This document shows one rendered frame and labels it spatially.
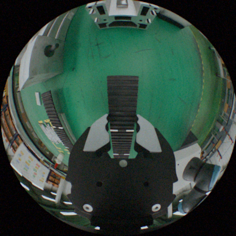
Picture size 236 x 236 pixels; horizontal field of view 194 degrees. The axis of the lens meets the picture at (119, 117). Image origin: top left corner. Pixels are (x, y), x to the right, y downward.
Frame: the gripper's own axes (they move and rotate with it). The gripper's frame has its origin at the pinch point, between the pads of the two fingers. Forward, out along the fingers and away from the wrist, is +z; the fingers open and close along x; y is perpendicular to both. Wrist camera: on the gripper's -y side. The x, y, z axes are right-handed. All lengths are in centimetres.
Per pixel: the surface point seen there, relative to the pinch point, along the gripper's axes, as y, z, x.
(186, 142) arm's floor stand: 19.4, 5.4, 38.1
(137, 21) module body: -18.9, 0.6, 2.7
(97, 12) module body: -18.9, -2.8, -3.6
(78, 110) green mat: 0.6, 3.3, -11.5
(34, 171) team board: 168, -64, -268
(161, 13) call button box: -27.2, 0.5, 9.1
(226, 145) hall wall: 166, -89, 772
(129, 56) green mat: -11.0, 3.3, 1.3
